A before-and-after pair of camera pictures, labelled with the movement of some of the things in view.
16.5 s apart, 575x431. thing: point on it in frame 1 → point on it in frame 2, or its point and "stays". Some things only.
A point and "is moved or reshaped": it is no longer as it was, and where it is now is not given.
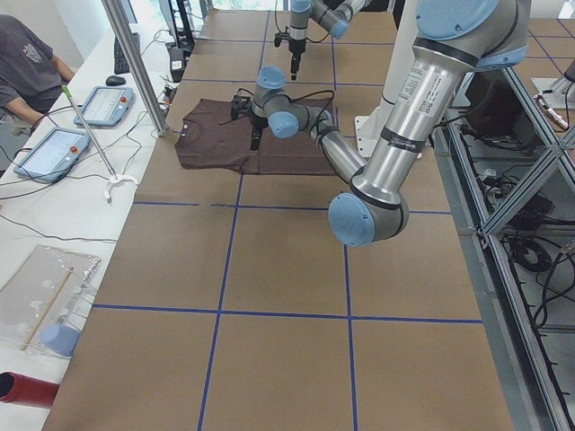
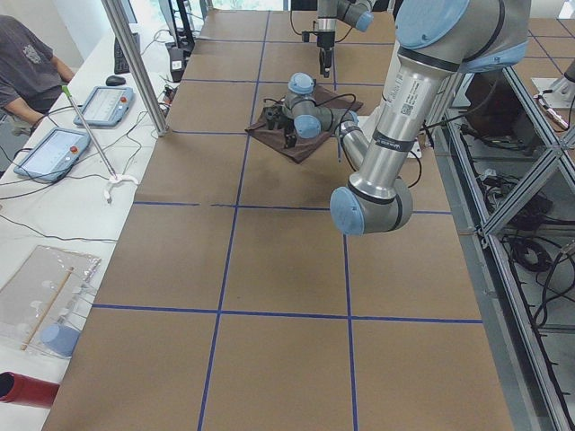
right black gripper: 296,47 → 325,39
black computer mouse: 115,81 stays
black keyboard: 120,64 stays
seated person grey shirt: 31,76 stays
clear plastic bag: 50,286 stays
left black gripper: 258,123 → 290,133
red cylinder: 27,390 stays
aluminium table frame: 508,172 stays
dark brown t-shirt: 208,137 is moved or reshaped
